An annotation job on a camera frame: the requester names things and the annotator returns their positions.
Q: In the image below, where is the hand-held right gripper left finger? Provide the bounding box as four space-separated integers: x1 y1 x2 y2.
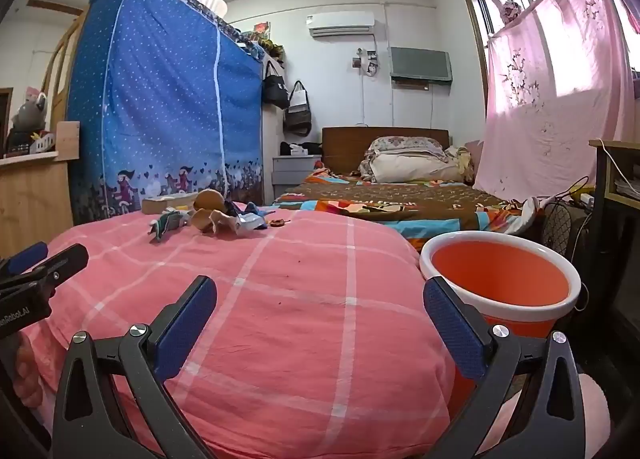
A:
52 275 218 459

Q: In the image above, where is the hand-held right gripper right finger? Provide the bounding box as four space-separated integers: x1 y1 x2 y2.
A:
422 276 587 459

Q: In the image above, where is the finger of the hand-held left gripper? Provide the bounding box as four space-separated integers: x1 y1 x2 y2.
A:
0 241 49 276
30 244 90 288

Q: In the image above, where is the orange bucket with white rim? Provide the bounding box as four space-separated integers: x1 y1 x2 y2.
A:
419 231 583 412

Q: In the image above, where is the grey wrapper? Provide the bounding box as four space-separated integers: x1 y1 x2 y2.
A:
147 209 191 244

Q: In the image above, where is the white printed sachet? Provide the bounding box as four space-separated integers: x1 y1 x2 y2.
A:
209 209 242 238

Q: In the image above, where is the round brown fruit shell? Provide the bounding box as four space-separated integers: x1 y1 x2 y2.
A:
193 189 226 212

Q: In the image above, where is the person's left hand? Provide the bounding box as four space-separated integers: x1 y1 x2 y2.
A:
14 333 45 408

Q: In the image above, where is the light wooden cabinet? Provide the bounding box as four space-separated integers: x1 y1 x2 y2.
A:
0 121 81 260

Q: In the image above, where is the pink plaid blanket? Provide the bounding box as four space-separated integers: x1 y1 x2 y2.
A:
20 203 463 459

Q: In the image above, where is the wooden block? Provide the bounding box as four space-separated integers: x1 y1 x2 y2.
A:
141 191 201 214

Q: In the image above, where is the grey plush toy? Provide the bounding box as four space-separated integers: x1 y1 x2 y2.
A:
5 89 51 157

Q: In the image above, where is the colourful brown bedspread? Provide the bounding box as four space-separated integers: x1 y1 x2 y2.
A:
272 166 546 252

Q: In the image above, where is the black electric fan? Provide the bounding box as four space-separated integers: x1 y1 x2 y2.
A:
542 201 601 310

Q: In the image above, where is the cream pillow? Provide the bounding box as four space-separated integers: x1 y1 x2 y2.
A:
370 154 461 183

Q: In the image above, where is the pink fleece clothing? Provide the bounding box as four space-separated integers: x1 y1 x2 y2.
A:
487 371 612 459

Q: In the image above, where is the yellowish crumpled cloth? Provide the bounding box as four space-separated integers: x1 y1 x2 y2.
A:
445 145 474 183

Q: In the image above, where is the grey nightstand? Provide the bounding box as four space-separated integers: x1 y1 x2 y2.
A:
272 155 323 200

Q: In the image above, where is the floral pillow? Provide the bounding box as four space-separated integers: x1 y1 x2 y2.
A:
367 136 448 163

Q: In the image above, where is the tall white cupboard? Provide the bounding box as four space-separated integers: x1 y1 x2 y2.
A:
262 54 287 202

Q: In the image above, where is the blue dotted fabric wardrobe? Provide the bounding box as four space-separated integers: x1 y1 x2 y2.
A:
65 0 266 227

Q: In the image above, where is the brown wooden headboard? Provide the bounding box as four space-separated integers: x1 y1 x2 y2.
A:
321 127 449 174

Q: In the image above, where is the black item on nightstand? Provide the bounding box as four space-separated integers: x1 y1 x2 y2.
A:
279 141 323 157

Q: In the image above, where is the stack of papers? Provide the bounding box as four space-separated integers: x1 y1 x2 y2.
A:
612 176 640 200

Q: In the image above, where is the grey hanging tote bag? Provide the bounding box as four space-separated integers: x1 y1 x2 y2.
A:
283 80 313 137

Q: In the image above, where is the black hanging bag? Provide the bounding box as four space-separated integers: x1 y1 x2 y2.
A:
262 60 291 110

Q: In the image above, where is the white lampshade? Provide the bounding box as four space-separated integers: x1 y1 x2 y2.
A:
187 0 228 22

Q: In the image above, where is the white air conditioner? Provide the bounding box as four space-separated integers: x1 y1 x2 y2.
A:
306 11 376 38

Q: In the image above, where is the wooden arched frame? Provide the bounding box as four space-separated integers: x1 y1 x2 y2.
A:
40 14 87 140

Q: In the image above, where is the white cable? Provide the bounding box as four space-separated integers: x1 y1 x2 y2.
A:
597 139 640 190

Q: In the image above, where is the wooden desk with black frame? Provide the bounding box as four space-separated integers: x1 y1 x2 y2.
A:
589 139 640 310

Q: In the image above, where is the green covered wall television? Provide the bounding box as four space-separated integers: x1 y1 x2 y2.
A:
390 46 453 84

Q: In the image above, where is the wall socket with plugs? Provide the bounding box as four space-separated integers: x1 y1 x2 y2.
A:
351 46 379 77

